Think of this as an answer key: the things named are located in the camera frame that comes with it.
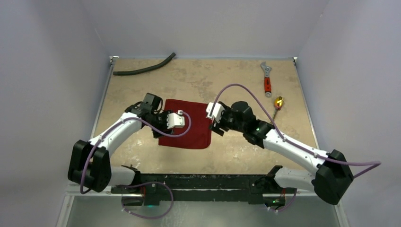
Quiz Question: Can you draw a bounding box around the adjustable wrench red handle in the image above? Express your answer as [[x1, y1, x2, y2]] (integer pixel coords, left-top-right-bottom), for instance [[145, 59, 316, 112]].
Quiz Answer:
[[261, 62, 272, 97]]

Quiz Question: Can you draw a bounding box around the aluminium rail frame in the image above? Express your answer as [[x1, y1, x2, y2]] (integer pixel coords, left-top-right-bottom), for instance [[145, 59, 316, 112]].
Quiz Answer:
[[58, 59, 349, 227]]

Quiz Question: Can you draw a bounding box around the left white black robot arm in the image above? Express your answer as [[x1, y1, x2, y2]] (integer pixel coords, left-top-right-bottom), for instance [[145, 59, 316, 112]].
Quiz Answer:
[[68, 93, 173, 194]]

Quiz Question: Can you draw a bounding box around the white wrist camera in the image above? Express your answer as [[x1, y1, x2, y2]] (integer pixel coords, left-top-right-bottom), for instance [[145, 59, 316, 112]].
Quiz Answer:
[[206, 102, 224, 123], [166, 110, 185, 129]]

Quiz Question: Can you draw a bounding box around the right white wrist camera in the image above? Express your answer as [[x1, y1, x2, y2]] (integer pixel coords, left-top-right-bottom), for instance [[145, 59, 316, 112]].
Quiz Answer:
[[206, 102, 224, 123]]

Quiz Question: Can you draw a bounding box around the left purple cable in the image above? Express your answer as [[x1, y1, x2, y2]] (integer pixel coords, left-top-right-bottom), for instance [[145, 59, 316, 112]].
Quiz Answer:
[[79, 111, 192, 219]]

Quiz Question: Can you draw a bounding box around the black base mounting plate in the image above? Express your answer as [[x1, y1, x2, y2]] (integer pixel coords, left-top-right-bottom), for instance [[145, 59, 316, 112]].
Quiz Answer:
[[111, 174, 295, 208]]

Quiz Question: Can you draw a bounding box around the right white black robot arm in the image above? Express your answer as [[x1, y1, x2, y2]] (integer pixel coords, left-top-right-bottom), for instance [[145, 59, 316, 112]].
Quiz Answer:
[[206, 101, 354, 205]]

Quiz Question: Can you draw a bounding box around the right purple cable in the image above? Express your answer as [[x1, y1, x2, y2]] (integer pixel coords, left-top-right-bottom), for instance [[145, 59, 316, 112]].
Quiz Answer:
[[209, 83, 382, 214]]

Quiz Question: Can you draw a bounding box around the black foam tube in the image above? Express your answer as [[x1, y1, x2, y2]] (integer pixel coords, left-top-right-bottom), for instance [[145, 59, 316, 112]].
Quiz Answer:
[[113, 52, 176, 76]]

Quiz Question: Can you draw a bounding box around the purple cable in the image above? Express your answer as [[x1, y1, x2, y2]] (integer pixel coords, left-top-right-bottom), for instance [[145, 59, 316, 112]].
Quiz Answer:
[[79, 111, 192, 219], [209, 83, 382, 214]]

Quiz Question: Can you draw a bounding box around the dark red cloth napkin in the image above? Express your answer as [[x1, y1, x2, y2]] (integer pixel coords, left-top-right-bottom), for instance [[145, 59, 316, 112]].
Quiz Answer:
[[158, 99, 211, 149]]

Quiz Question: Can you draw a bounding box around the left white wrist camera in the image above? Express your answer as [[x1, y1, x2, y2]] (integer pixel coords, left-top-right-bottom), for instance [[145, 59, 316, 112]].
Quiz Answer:
[[166, 110, 185, 129]]

